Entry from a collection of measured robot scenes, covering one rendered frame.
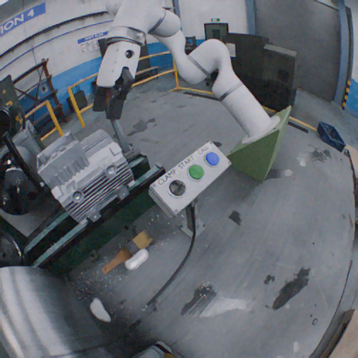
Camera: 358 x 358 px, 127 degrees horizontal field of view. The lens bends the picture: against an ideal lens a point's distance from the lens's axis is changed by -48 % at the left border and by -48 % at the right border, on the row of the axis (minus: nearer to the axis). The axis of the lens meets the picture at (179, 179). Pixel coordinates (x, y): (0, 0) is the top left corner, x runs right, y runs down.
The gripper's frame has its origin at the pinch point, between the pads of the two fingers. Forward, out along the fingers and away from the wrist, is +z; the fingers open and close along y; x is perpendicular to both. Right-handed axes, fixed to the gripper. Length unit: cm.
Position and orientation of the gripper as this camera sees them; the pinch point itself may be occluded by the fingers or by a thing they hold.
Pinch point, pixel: (105, 110)
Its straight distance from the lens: 38.0
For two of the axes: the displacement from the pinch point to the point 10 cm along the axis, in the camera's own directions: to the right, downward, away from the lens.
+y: -7.0, -4.8, 5.3
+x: -6.7, 1.5, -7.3
